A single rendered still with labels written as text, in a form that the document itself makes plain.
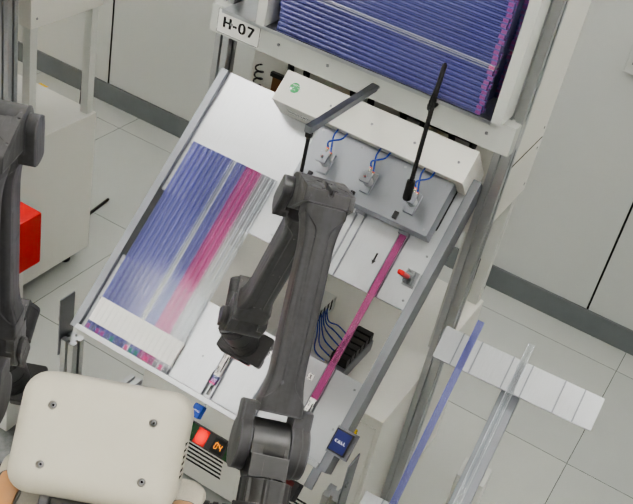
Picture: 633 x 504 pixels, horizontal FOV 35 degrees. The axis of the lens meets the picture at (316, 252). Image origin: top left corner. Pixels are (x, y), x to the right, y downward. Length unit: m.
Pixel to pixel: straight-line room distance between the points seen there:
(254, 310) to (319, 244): 0.36
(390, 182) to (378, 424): 0.61
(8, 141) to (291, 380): 0.50
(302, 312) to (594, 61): 2.37
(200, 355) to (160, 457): 1.01
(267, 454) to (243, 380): 0.82
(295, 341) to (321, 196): 0.21
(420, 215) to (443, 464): 1.30
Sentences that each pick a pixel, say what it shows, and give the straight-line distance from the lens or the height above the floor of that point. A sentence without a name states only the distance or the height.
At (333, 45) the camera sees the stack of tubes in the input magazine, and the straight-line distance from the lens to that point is 2.20.
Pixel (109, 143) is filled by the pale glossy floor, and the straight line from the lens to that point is 4.51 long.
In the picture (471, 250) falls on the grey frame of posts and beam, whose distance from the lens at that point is 2.31.
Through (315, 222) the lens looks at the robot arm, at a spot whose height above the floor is 1.50.
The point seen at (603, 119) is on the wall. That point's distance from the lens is 3.67.
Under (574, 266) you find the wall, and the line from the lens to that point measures 3.92.
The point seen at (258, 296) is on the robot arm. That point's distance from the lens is 1.70.
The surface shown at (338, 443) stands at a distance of 2.08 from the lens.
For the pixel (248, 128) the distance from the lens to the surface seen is 2.37.
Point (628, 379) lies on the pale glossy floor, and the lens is 3.90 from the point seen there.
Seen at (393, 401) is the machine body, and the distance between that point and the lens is 2.47.
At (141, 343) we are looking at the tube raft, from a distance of 2.29.
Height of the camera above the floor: 2.26
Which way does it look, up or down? 34 degrees down
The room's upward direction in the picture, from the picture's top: 13 degrees clockwise
